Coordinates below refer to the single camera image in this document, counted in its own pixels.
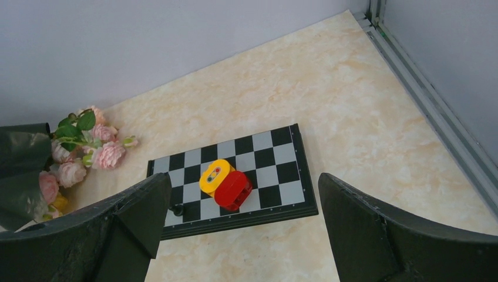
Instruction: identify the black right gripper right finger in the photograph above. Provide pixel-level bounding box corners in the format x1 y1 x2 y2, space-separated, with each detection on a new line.
318 173 497 281

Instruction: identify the black chess pawn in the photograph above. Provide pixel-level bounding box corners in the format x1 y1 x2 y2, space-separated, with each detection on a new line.
169 204 184 217

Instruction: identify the flower bouquet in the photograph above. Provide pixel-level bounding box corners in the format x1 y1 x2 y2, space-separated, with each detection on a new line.
1 106 139 231

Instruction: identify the black white chessboard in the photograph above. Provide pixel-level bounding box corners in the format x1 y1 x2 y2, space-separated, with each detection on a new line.
147 124 318 240

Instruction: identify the red toy block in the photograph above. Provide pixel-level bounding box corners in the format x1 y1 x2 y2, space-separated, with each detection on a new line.
214 170 253 212

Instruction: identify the yellow toy block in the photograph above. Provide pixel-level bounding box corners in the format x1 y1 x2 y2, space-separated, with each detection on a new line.
199 159 235 197

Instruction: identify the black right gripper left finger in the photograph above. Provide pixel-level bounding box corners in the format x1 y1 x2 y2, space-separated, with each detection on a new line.
1 173 172 281

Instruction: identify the aluminium frame rail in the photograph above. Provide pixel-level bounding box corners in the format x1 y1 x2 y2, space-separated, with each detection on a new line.
354 1 497 217

